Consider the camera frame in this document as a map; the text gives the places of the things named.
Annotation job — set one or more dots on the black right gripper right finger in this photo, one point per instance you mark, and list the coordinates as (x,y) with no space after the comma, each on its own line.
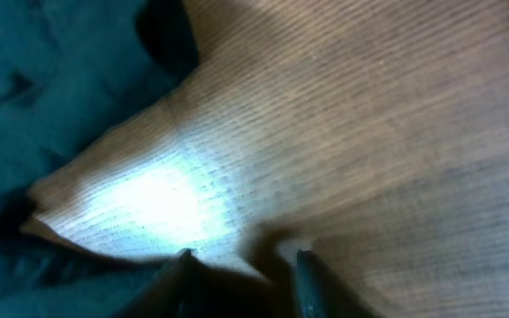
(321,294)

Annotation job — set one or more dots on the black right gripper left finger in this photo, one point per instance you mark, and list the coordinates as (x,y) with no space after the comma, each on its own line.
(162,295)

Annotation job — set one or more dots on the black shorts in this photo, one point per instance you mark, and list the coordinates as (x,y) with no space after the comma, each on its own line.
(69,71)

